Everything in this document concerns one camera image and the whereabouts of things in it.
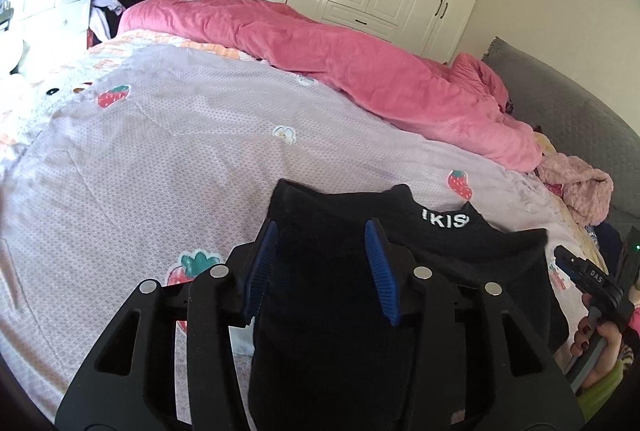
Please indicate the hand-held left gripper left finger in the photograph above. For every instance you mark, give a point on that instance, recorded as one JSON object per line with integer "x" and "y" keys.
{"x": 262, "y": 261}

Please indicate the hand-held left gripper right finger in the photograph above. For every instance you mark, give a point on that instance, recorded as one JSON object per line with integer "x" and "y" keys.
{"x": 382, "y": 271}

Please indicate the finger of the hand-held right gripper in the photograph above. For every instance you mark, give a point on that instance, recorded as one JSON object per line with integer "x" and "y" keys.
{"x": 570, "y": 268}

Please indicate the black sweater with orange cuff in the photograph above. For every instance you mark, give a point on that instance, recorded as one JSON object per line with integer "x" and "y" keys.
{"x": 325, "y": 236}

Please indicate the person's right hand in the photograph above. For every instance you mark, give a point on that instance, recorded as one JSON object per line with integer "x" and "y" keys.
{"x": 607, "y": 356}

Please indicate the bright pink cloth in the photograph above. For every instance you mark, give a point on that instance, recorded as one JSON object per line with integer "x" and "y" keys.
{"x": 634, "y": 318}

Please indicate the dark blue garment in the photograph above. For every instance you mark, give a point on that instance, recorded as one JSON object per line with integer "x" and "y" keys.
{"x": 607, "y": 241}

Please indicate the pink fluffy garment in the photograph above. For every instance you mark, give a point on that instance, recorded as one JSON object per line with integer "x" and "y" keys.
{"x": 582, "y": 186}

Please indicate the purple strawberry print blanket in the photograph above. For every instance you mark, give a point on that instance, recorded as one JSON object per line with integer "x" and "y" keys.
{"x": 175, "y": 151}

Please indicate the grey quilted headboard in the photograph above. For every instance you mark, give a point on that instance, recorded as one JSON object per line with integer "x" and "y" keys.
{"x": 575, "y": 106}

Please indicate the pink comforter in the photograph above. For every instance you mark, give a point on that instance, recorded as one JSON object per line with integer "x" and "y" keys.
{"x": 350, "y": 71}

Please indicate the peach patterned bed sheet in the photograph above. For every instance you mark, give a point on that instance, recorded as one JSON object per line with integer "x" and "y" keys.
{"x": 165, "y": 42}

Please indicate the white plush toy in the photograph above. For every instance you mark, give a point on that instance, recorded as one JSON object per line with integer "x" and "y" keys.
{"x": 30, "y": 86}

